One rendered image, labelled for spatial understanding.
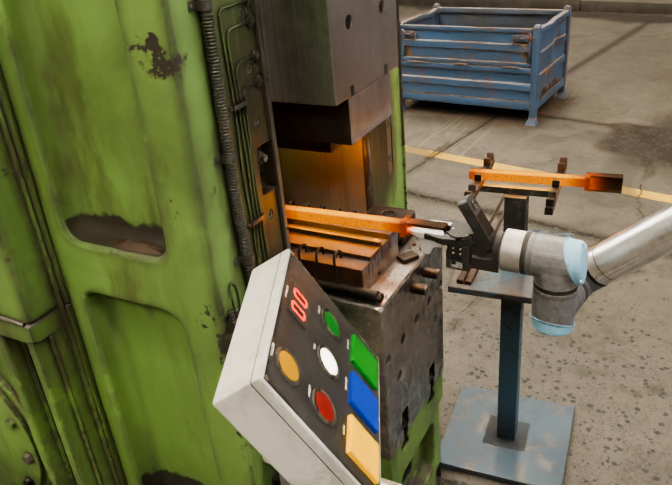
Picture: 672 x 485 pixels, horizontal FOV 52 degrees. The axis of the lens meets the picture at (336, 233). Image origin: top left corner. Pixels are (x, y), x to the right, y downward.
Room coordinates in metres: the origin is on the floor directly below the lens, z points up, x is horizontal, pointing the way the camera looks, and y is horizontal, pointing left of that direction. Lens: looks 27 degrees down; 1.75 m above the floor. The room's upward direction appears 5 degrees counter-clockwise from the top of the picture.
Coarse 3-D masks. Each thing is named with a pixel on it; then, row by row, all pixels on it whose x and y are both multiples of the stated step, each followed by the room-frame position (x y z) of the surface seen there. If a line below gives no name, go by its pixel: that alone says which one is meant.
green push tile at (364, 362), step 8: (352, 336) 0.97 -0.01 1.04; (352, 344) 0.95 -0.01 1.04; (360, 344) 0.96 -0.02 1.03; (352, 352) 0.92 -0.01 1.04; (360, 352) 0.94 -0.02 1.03; (368, 352) 0.97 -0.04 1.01; (352, 360) 0.90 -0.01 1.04; (360, 360) 0.92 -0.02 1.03; (368, 360) 0.95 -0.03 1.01; (376, 360) 0.97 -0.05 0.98; (360, 368) 0.90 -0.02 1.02; (368, 368) 0.92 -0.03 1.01; (376, 368) 0.95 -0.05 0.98; (368, 376) 0.90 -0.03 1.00; (376, 376) 0.93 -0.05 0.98; (376, 384) 0.91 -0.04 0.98
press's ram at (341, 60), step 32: (288, 0) 1.29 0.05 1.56; (320, 0) 1.25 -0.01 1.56; (352, 0) 1.33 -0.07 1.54; (384, 0) 1.46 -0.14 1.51; (288, 32) 1.29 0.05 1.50; (320, 32) 1.26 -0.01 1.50; (352, 32) 1.32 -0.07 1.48; (384, 32) 1.45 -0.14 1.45; (288, 64) 1.30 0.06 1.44; (320, 64) 1.26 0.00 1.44; (352, 64) 1.32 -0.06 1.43; (384, 64) 1.44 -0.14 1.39; (288, 96) 1.30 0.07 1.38; (320, 96) 1.26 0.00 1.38
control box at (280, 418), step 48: (288, 288) 0.91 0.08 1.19; (240, 336) 0.82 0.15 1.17; (288, 336) 0.81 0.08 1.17; (336, 336) 0.92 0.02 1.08; (240, 384) 0.69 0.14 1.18; (288, 384) 0.72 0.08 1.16; (336, 384) 0.82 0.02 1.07; (240, 432) 0.68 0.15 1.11; (288, 432) 0.68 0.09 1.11; (336, 432) 0.72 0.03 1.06; (288, 480) 0.68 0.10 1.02; (336, 480) 0.67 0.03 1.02
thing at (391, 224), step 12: (288, 216) 1.51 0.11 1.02; (300, 216) 1.49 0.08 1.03; (312, 216) 1.48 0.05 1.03; (324, 216) 1.46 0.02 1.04; (336, 216) 1.44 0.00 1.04; (348, 216) 1.43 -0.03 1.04; (360, 216) 1.43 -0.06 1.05; (372, 216) 1.42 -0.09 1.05; (384, 216) 1.41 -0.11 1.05; (408, 216) 1.38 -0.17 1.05; (372, 228) 1.40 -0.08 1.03; (384, 228) 1.38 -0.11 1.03; (396, 228) 1.37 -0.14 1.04; (432, 228) 1.32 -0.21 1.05; (444, 228) 1.31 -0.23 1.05
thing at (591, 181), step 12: (492, 180) 1.75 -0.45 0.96; (504, 180) 1.74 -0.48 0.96; (516, 180) 1.73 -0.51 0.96; (528, 180) 1.72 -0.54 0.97; (540, 180) 1.70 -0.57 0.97; (564, 180) 1.68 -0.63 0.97; (576, 180) 1.66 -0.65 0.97; (588, 180) 1.64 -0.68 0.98; (600, 180) 1.65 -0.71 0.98; (612, 180) 1.64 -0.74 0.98; (612, 192) 1.63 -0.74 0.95
